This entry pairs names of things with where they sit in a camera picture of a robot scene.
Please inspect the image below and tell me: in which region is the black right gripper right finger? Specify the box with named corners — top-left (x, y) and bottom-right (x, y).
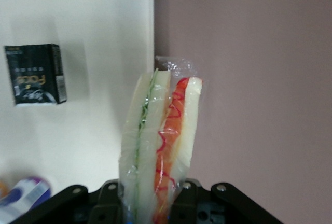
top-left (170, 178), bottom-right (284, 224)

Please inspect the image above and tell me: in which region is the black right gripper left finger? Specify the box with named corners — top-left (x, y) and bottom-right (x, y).
top-left (9, 179), bottom-right (128, 224)

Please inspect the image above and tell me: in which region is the triangle sandwich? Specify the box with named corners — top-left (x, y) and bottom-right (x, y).
top-left (117, 55), bottom-right (204, 224)

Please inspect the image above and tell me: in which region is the blue lid yogurt cup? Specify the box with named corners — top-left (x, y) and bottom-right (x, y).
top-left (0, 175), bottom-right (53, 224)

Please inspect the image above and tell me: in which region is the small black snack box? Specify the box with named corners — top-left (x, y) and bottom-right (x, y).
top-left (3, 43), bottom-right (68, 108)

